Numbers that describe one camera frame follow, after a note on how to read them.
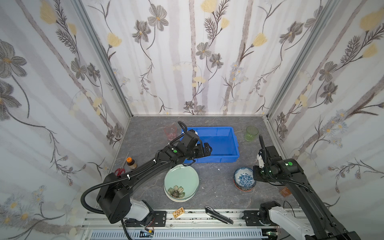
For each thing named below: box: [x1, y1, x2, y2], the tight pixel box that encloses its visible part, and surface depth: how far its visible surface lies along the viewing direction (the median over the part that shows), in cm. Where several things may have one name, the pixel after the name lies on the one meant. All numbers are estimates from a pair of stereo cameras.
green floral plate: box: [164, 164, 200, 200], surface depth 84 cm
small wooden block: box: [172, 207, 185, 219], surface depth 77 cm
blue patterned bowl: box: [233, 167, 257, 190], surface depth 82 cm
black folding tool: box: [204, 205, 234, 225], surface depth 76 cm
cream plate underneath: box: [163, 181, 200, 203], surface depth 80 cm
